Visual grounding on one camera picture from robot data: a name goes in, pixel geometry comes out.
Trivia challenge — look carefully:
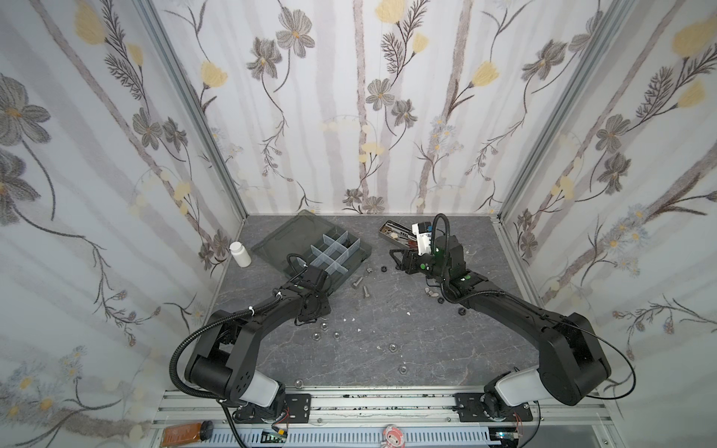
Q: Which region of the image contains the pink figurine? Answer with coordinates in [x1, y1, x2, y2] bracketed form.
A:
[380, 425, 406, 448]

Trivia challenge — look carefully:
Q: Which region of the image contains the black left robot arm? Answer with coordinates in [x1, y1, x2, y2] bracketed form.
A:
[168, 261, 332, 421]

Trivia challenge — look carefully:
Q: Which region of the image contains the orange object on rail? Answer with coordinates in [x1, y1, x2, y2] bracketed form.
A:
[160, 420, 214, 447]

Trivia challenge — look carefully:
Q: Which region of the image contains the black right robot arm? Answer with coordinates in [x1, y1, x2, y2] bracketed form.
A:
[388, 214, 614, 421]

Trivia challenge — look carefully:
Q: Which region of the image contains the green compartment organizer box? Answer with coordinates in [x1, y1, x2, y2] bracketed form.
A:
[252, 210, 373, 294]

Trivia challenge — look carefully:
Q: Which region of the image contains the white plastic bottle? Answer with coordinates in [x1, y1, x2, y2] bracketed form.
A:
[229, 241, 252, 268]

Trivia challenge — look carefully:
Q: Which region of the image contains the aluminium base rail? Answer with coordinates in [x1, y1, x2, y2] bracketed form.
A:
[150, 385, 617, 448]

